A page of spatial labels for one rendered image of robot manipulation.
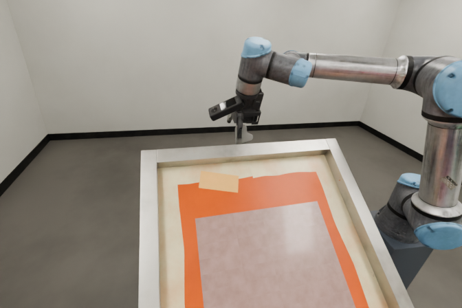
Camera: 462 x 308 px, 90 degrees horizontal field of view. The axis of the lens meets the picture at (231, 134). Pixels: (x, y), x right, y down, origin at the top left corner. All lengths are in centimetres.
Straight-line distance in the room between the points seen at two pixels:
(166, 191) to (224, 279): 24
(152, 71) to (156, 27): 62
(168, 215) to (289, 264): 31
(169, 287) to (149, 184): 22
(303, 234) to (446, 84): 47
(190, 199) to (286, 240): 26
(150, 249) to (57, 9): 366
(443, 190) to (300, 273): 45
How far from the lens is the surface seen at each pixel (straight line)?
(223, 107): 74
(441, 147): 79
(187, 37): 380
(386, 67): 82
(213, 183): 63
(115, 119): 416
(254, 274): 62
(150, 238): 56
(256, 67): 66
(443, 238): 93
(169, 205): 61
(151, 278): 56
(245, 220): 62
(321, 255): 69
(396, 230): 110
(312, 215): 70
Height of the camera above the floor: 187
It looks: 26 degrees down
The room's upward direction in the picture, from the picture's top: 5 degrees clockwise
